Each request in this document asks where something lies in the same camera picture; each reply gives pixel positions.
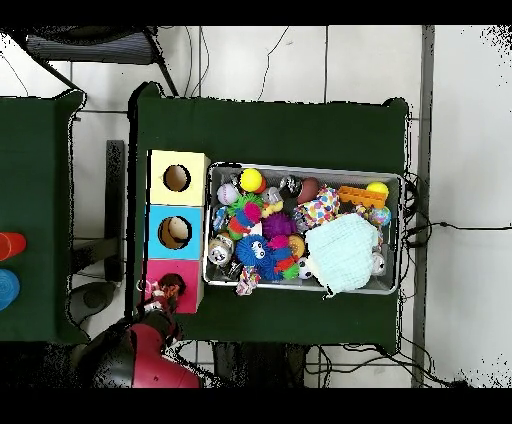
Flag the side table green cloth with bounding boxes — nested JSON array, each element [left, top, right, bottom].
[[0, 89, 91, 346]]

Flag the crushed drink can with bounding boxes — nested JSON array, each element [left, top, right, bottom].
[[207, 235, 235, 266]]

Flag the blue spiky toy with eyes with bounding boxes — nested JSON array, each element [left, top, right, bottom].
[[234, 233, 273, 268]]

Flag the white baseball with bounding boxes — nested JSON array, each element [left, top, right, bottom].
[[216, 183, 240, 206]]

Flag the mint green knitted cloth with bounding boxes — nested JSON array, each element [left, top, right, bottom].
[[305, 212, 381, 297]]

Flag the dark grey floor object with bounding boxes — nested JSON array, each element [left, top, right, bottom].
[[66, 280, 118, 326]]

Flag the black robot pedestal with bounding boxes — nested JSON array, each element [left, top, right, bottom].
[[211, 341, 309, 388]]

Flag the long orange plastic block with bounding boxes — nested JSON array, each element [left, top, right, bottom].
[[337, 186, 390, 210]]

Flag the red plastic cup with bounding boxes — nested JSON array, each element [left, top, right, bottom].
[[0, 232, 28, 262]]

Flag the black striped chair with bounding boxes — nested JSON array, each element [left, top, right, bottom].
[[9, 25, 180, 98]]

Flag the yellow smooth ball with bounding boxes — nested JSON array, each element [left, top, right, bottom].
[[238, 168, 264, 193]]

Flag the pink blue orange spiky caterpillar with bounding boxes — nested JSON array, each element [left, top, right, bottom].
[[227, 201, 263, 241]]

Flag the blue plastic cup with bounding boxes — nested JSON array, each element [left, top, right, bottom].
[[0, 268, 21, 312]]

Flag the black power cable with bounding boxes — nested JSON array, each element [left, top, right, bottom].
[[403, 220, 512, 246]]

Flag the wooden box with three holes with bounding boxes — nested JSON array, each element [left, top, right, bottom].
[[139, 149, 211, 314]]

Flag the silver wire mesh bin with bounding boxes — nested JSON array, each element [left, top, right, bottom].
[[202, 161, 403, 296]]

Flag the polka dot cloth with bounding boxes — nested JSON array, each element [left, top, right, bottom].
[[295, 185, 341, 230]]

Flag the thin black floor cable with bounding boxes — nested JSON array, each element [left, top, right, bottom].
[[256, 25, 290, 102]]

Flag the dark green table cloth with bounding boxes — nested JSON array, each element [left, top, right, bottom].
[[126, 81, 411, 355]]

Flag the colourful knotted rope toy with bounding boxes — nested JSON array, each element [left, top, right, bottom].
[[235, 266, 262, 297]]

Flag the purple spiky ball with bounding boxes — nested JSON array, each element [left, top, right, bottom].
[[261, 211, 297, 240]]

